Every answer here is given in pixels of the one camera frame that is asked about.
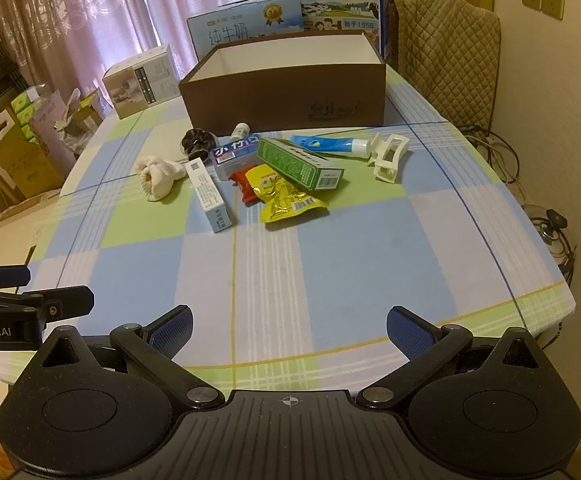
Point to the chair with quilted cover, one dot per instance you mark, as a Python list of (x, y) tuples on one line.
[(445, 60)]

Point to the black scrunchie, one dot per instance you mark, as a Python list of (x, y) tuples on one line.
[(195, 141)]

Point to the pink curtain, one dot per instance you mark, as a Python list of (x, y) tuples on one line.
[(95, 10)]

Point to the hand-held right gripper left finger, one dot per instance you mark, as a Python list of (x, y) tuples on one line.
[(173, 332)]

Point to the red snack packet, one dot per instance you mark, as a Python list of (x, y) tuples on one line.
[(240, 185)]

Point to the small white bottle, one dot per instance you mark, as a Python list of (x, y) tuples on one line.
[(241, 131)]

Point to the white medicine box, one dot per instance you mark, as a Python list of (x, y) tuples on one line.
[(208, 195)]

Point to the yellow snack packet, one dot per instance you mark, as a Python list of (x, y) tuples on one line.
[(280, 200)]

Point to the brown cardboard box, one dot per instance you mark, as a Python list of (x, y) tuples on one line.
[(280, 95)]

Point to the stack of green tissue packs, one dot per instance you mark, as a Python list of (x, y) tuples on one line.
[(25, 110)]

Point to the brown cardboard carton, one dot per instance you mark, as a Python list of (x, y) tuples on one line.
[(25, 170)]

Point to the blue white soap box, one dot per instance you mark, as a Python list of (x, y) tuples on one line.
[(230, 157)]

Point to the green carton box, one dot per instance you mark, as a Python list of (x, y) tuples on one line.
[(295, 162)]

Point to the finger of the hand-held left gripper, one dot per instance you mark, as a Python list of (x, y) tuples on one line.
[(0, 276), (65, 301)]

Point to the white hair claw clip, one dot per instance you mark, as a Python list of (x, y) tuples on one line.
[(378, 144)]

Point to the white printed box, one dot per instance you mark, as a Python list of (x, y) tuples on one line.
[(140, 80)]

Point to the light blue milk carton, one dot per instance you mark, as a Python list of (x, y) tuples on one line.
[(250, 20)]

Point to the blue white toothpaste tube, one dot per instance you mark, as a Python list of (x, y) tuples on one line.
[(325, 144)]

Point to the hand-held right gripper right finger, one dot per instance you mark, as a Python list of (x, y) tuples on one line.
[(408, 332)]

